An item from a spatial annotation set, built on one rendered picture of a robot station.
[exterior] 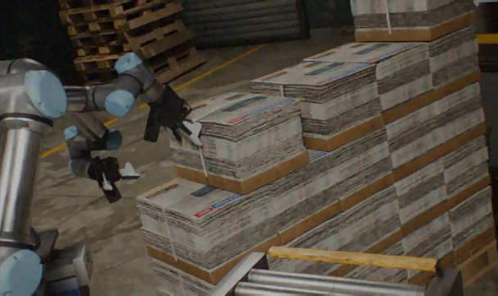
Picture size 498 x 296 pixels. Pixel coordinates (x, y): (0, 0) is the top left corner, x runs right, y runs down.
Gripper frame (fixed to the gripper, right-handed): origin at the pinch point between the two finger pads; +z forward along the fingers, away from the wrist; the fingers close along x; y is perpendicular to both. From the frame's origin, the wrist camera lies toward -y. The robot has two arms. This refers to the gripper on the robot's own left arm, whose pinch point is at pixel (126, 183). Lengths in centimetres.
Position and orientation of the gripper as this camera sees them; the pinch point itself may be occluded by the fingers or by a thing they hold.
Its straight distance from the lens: 249.2
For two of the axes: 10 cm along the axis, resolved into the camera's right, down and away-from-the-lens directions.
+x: 7.5, -3.3, 5.8
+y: -1.9, -9.4, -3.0
